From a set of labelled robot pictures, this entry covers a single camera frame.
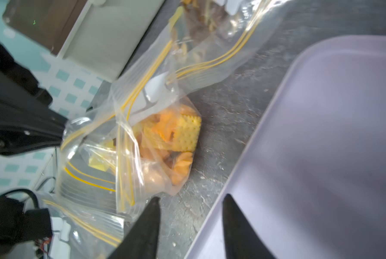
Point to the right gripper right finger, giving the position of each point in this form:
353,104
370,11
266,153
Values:
240,239

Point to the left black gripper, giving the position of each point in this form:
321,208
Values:
26,122

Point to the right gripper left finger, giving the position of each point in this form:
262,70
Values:
143,238

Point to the ziploc bag with cookies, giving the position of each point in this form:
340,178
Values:
138,143
211,39
80,232

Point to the lilac plastic tray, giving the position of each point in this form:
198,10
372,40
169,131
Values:
312,178

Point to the brown lidded storage box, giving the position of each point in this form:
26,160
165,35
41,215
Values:
99,36

